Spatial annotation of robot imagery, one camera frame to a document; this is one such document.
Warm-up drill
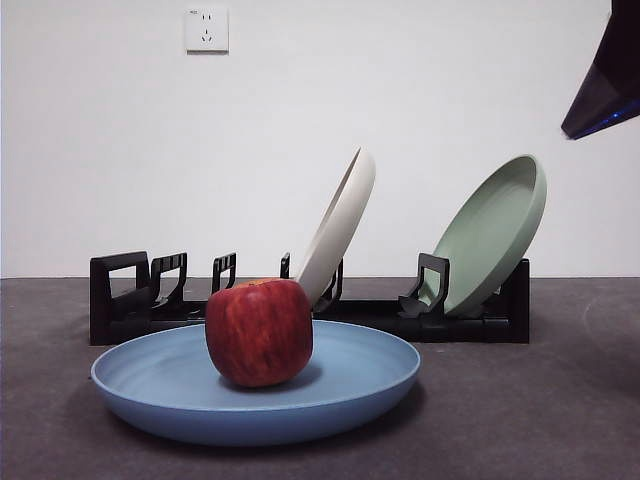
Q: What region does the red yellow apple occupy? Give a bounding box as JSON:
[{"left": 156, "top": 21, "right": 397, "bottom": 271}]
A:
[{"left": 204, "top": 277, "right": 315, "bottom": 389}]

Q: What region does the blue plate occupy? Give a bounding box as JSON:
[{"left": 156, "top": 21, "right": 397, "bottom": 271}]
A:
[{"left": 90, "top": 319, "right": 422, "bottom": 448}]

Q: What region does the green plate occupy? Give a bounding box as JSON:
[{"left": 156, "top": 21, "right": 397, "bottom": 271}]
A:
[{"left": 430, "top": 153, "right": 549, "bottom": 318}]

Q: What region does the black plate rack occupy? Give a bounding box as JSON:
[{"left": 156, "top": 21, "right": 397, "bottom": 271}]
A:
[{"left": 89, "top": 251, "right": 531, "bottom": 346}]

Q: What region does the beige plate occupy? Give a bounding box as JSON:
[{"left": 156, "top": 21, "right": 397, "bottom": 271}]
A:
[{"left": 293, "top": 146, "right": 377, "bottom": 309}]

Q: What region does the white wall socket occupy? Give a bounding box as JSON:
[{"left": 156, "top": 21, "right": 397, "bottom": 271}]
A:
[{"left": 185, "top": 6, "right": 231, "bottom": 56}]

